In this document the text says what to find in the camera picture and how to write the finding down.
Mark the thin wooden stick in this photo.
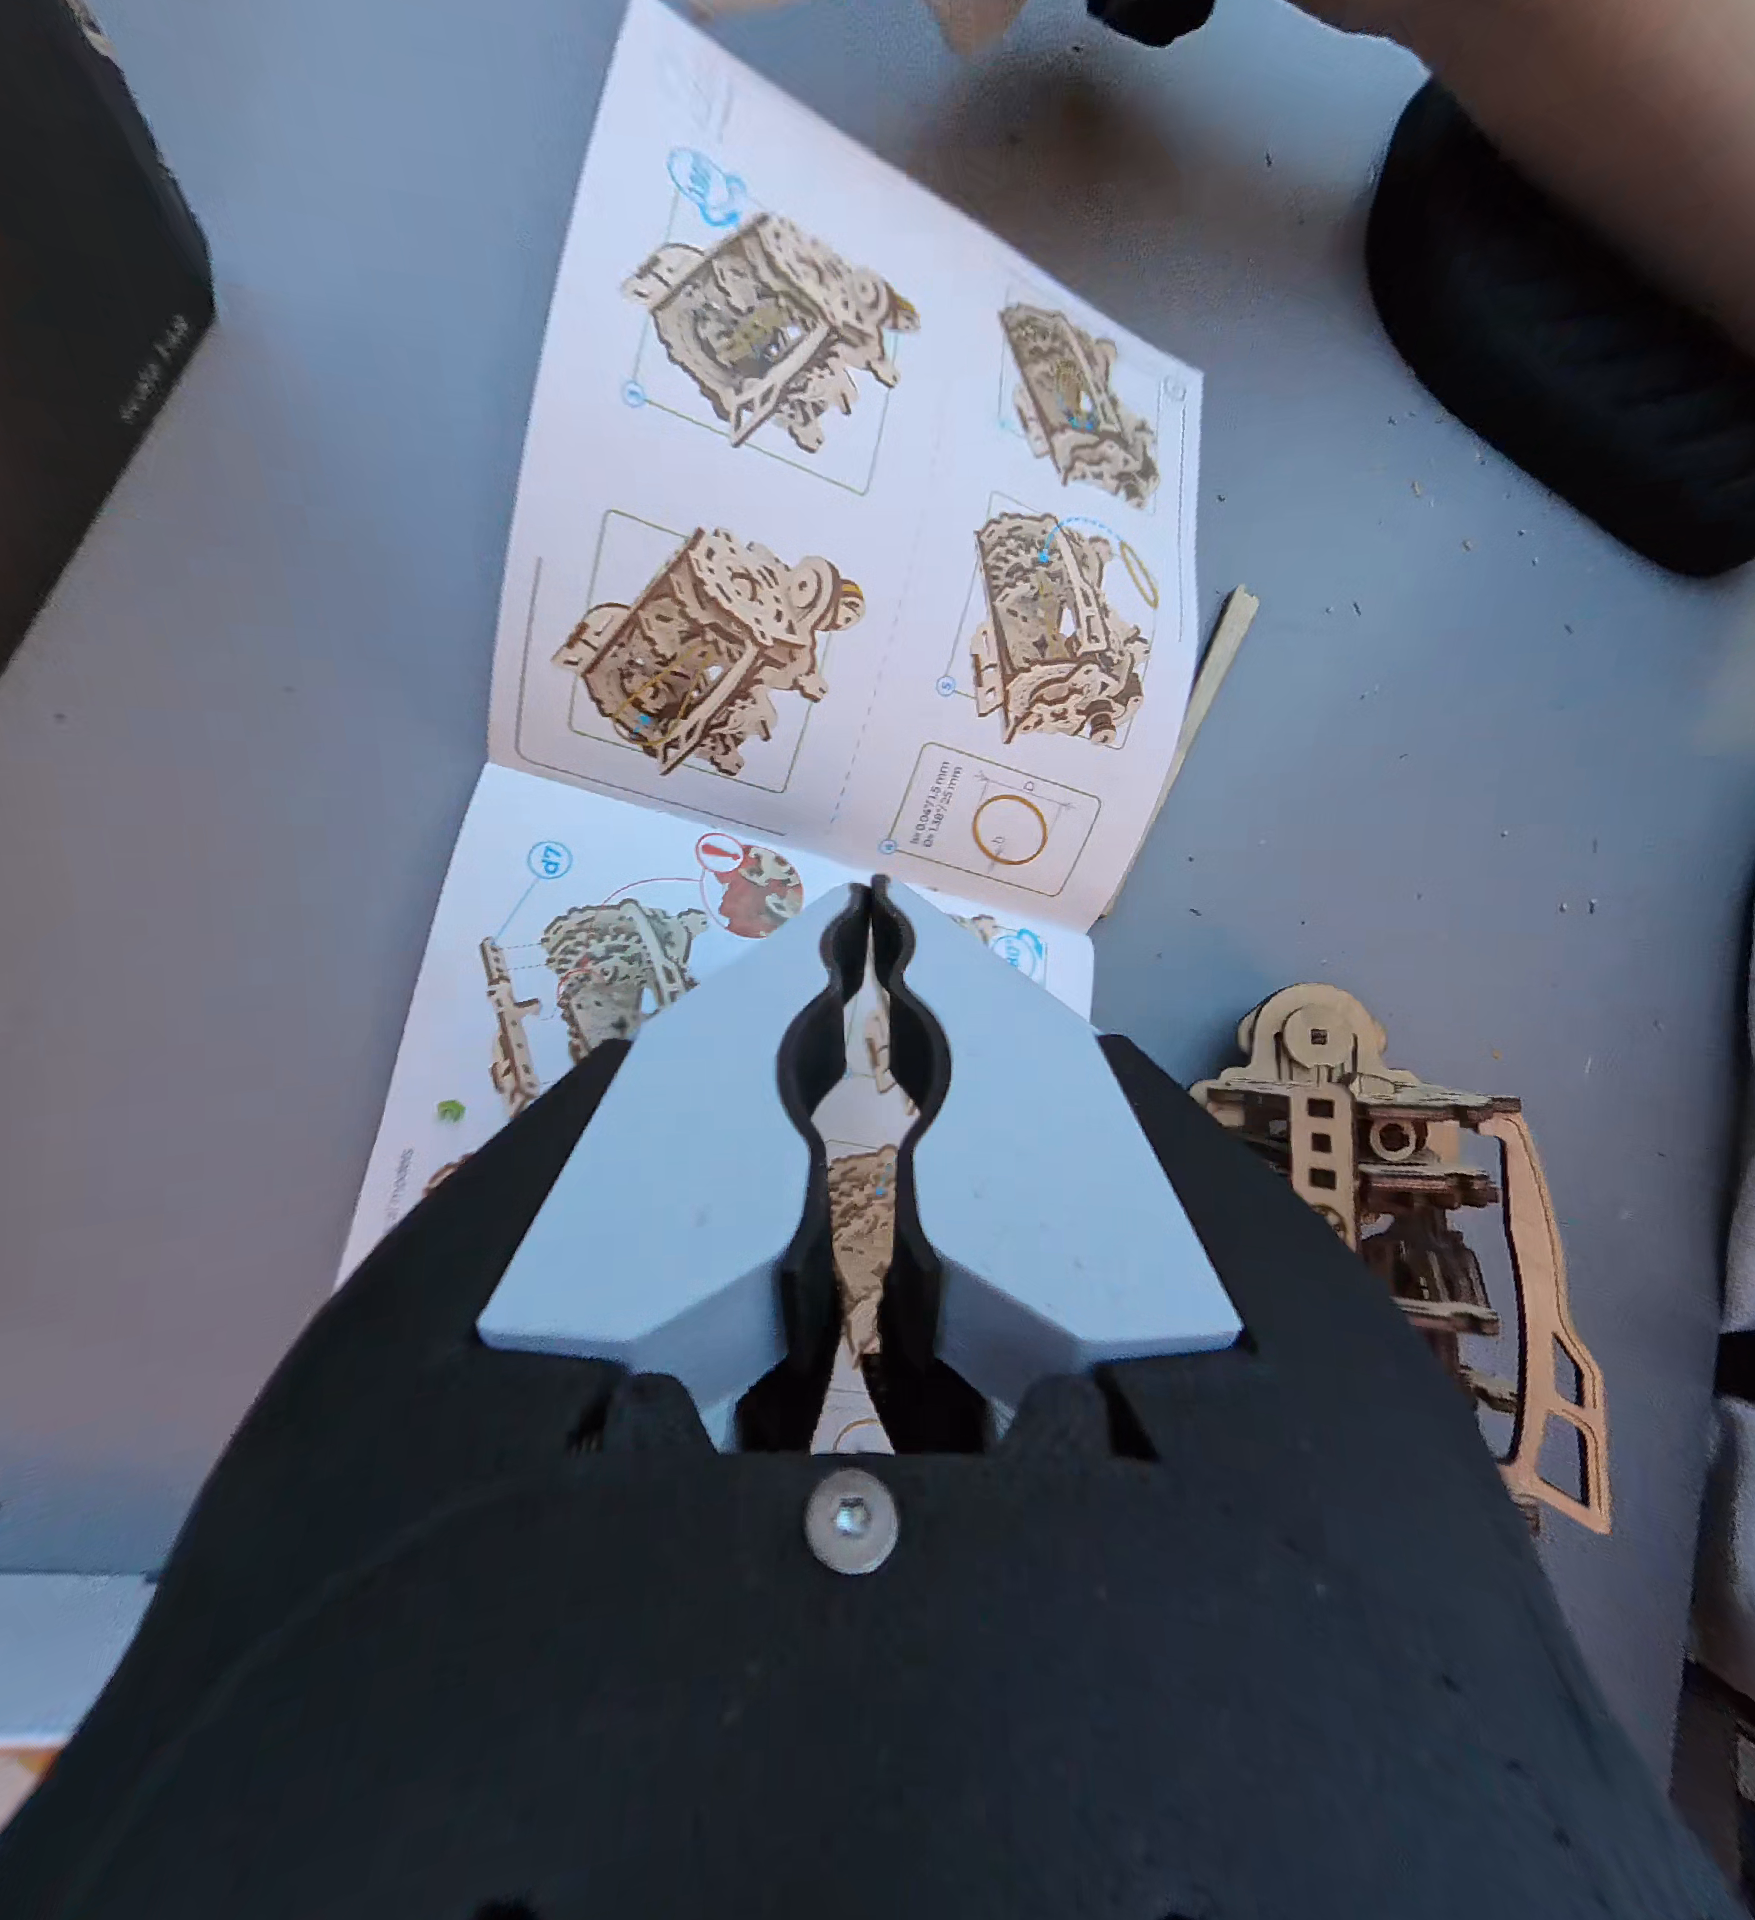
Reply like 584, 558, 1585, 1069
1102, 585, 1261, 918

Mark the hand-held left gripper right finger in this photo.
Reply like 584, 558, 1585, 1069
871, 877, 1247, 1454

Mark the black puzzle kit box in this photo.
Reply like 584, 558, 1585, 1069
0, 0, 216, 813

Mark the person's right forearm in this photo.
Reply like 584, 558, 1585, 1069
1283, 0, 1755, 430

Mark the white cardboard tray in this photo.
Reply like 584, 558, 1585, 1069
0, 1572, 160, 1920

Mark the black quilted pad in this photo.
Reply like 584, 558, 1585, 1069
1364, 75, 1755, 580

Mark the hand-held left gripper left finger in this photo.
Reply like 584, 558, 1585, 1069
475, 877, 894, 1454

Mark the illustrated instruction booklet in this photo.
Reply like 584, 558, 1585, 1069
335, 0, 1206, 1292

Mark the wooden mechanical model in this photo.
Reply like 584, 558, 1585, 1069
1188, 983, 1615, 1534

